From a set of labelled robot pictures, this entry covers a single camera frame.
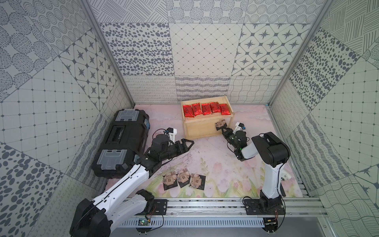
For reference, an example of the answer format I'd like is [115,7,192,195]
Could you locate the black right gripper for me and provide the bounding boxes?
[221,126,239,150]

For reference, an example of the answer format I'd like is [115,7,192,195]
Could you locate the brown patterned tea bag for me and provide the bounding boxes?
[189,173,206,190]
[215,119,228,130]
[163,172,178,191]
[177,168,190,188]

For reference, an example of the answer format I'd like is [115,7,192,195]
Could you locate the red tea bag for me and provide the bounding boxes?
[183,105,194,118]
[191,103,203,117]
[201,103,212,115]
[210,102,222,114]
[219,104,231,115]

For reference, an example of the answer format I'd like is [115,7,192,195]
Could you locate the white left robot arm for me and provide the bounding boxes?
[69,134,194,237]

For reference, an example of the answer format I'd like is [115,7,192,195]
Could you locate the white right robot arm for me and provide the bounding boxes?
[216,124,291,208]

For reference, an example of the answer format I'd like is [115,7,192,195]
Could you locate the light wooden shelf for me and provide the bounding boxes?
[181,95,235,140]

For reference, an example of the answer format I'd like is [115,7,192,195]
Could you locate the black plastic toolbox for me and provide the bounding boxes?
[91,109,150,179]

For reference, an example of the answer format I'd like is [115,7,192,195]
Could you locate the green circuit board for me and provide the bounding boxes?
[138,218,150,226]

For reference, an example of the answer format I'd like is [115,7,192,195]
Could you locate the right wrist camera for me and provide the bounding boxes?
[233,122,246,134]

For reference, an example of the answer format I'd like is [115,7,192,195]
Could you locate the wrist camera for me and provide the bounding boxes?
[233,122,246,134]
[167,127,177,142]

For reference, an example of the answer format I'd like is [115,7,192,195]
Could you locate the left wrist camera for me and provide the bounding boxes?
[167,127,177,142]

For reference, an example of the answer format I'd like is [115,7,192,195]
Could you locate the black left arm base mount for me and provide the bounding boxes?
[136,189,168,216]

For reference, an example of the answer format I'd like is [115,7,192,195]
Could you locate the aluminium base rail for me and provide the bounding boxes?
[120,181,328,232]

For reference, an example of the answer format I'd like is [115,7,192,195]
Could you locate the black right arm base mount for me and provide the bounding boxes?
[242,196,286,215]

